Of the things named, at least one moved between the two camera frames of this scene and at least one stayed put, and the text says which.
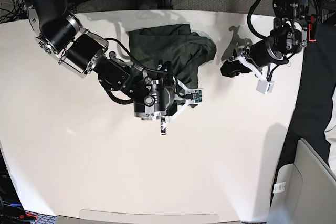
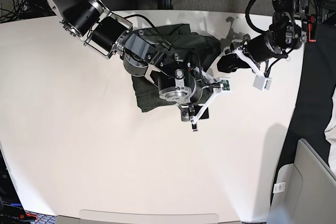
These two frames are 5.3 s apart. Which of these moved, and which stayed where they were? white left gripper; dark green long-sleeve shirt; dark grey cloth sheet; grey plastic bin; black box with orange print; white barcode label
Moved: dark green long-sleeve shirt; white left gripper
Stayed: grey plastic bin; black box with orange print; white barcode label; dark grey cloth sheet
